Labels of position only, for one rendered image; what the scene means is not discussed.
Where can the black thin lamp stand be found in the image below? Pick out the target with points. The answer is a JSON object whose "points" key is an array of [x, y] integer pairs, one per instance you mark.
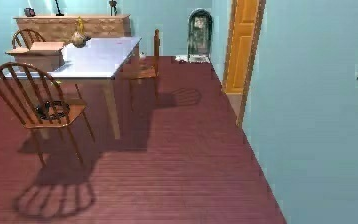
{"points": [[58, 8]]}

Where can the brown wooden spindle chair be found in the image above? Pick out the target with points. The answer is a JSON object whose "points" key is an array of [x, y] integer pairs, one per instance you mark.
{"points": [[33, 100], [149, 71], [26, 37]]}

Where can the tan vase with yellow flower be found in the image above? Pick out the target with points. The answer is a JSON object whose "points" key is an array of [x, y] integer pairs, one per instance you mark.
{"points": [[78, 38]]}

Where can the dark small statuette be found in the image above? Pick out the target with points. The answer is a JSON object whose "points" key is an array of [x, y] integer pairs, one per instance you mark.
{"points": [[113, 6]]}

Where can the light brown wooden sideboard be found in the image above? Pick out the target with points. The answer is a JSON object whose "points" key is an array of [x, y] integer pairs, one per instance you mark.
{"points": [[97, 26]]}

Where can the white top wooden table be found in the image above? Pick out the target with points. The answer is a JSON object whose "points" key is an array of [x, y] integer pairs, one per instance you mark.
{"points": [[97, 56]]}

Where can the orange wooden room door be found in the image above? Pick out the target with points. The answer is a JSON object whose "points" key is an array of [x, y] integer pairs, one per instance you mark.
{"points": [[242, 46]]}

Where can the small white cup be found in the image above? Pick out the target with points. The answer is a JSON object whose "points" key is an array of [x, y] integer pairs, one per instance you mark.
{"points": [[142, 55]]}

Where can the brown cardboard box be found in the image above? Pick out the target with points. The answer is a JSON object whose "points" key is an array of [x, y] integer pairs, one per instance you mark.
{"points": [[40, 55]]}

